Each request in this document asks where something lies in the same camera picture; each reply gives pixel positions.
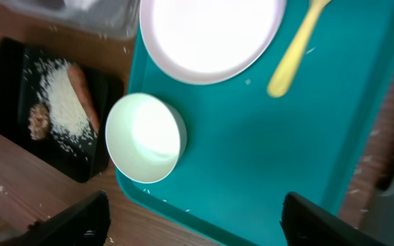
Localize clear plastic bin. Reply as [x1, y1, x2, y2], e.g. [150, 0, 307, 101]
[0, 0, 140, 40]

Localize yellow plastic spoon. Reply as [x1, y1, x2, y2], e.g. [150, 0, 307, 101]
[267, 0, 331, 98]

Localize brown food chunk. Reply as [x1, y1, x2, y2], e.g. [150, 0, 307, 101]
[28, 103, 51, 141]

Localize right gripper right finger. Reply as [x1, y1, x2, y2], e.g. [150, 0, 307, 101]
[280, 192, 385, 246]

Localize spilled white rice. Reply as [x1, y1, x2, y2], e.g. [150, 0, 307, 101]
[26, 58, 96, 156]

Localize large white plate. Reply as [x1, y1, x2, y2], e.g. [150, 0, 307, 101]
[140, 0, 287, 85]

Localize black plastic tray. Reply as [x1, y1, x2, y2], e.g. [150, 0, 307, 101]
[0, 38, 109, 182]

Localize teal serving tray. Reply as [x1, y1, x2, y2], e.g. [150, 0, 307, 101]
[116, 0, 394, 245]

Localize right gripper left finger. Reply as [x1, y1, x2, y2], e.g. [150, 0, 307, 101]
[0, 190, 111, 246]

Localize small white bowl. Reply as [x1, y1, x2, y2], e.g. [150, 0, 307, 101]
[105, 93, 187, 184]

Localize orange sweet potato stick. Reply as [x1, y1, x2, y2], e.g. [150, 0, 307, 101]
[67, 65, 100, 134]

